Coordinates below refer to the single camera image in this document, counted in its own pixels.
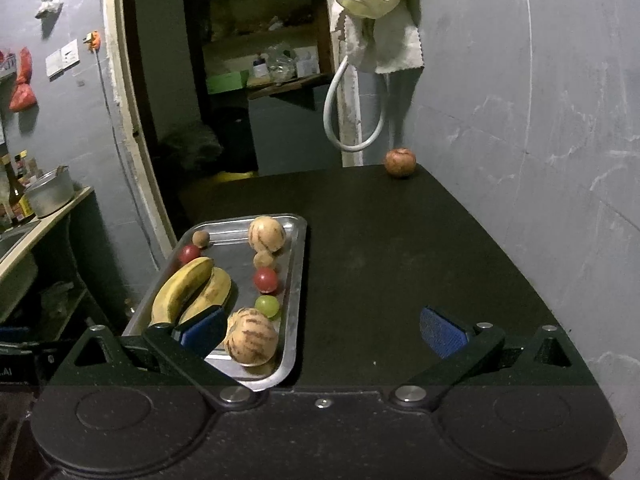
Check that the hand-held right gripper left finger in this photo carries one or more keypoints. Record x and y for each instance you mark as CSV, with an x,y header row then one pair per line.
x,y
202,332

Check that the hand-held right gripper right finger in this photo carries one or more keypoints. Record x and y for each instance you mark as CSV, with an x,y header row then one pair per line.
x,y
442,335

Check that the yellow banana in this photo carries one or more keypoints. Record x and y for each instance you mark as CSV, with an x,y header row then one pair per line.
x,y
212,292
180,290

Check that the striped yellow pepino melon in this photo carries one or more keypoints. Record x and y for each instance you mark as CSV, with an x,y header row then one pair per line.
x,y
251,342
266,234

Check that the green grape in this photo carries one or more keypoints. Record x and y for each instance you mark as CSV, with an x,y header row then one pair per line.
x,y
267,306

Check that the rectangular steel tray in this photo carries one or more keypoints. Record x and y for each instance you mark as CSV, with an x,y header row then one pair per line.
x,y
235,270

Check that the red cherry tomato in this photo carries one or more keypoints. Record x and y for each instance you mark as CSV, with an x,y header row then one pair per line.
x,y
265,280
189,254

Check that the brown longan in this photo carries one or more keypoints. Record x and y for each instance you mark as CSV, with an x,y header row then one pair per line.
x,y
201,239
263,260

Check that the wooden kitchen counter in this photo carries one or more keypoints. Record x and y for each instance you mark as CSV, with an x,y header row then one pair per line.
x,y
45,227

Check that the yellow plastic basin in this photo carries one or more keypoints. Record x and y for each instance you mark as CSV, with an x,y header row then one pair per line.
x,y
235,175

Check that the metal cooking pot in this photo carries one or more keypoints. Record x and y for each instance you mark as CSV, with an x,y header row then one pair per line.
x,y
50,196

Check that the sauce bottles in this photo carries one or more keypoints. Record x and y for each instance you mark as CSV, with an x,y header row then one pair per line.
x,y
12,192

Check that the reddish brown apple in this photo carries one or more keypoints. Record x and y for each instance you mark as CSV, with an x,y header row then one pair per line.
x,y
400,163

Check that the black bag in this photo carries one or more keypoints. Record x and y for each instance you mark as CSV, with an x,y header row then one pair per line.
x,y
192,142

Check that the green box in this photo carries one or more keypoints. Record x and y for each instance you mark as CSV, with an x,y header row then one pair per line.
x,y
227,82

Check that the wooden shelf board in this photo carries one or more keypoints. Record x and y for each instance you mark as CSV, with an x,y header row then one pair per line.
x,y
290,86

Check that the red plastic bag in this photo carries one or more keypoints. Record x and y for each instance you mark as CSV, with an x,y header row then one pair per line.
x,y
22,98
24,65

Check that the white hanging cloth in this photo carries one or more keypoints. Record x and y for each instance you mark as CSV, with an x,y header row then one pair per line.
x,y
397,45

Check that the cream door frame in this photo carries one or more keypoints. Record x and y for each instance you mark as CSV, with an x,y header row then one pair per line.
x,y
127,110

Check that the white painted post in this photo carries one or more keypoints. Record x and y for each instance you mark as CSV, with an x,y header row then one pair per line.
x,y
350,110

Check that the white wall switch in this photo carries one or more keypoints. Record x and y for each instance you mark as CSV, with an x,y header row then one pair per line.
x,y
62,59

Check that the orange wall plug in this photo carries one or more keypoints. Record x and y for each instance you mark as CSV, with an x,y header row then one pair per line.
x,y
92,40

